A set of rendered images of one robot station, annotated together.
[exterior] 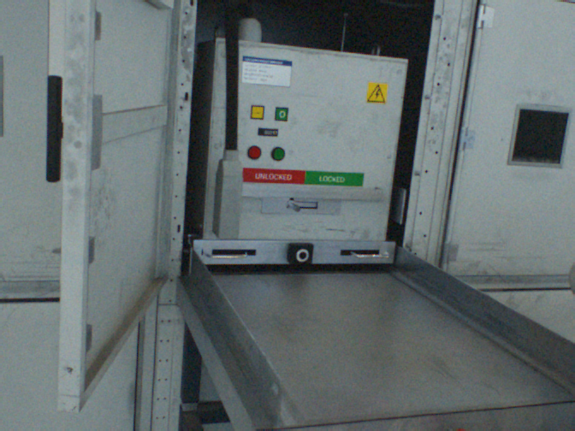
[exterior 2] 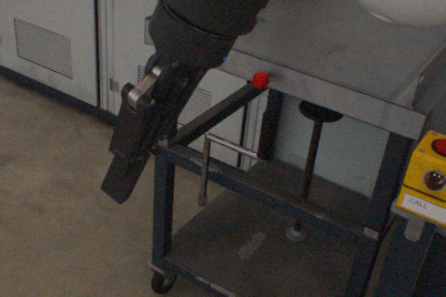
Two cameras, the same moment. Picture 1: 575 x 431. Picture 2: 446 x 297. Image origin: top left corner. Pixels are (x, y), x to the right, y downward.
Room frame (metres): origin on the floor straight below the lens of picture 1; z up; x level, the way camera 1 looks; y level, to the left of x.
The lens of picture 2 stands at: (0.15, -1.02, 1.31)
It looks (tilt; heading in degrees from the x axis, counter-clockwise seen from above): 33 degrees down; 49
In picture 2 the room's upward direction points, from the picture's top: 6 degrees clockwise
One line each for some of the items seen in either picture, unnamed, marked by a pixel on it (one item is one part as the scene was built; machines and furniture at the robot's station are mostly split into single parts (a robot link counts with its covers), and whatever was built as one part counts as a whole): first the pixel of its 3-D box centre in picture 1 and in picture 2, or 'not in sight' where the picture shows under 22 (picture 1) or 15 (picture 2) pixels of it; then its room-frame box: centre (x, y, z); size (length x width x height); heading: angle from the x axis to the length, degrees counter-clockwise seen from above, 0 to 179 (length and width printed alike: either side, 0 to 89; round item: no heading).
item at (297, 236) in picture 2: not in sight; (296, 231); (1.21, -0.16, 0.18); 0.06 x 0.06 x 0.02
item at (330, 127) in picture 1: (307, 151); not in sight; (1.57, -0.03, 1.15); 0.48 x 0.01 x 0.48; 109
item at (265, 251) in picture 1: (295, 250); not in sight; (1.58, -0.03, 0.89); 0.54 x 0.05 x 0.06; 109
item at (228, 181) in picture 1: (227, 197); not in sight; (1.43, 0.14, 1.04); 0.08 x 0.05 x 0.17; 19
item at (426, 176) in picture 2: not in sight; (433, 182); (0.79, -0.71, 0.87); 0.03 x 0.01 x 0.03; 109
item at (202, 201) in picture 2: not in sight; (233, 163); (0.85, -0.24, 0.60); 0.17 x 0.03 x 0.30; 109
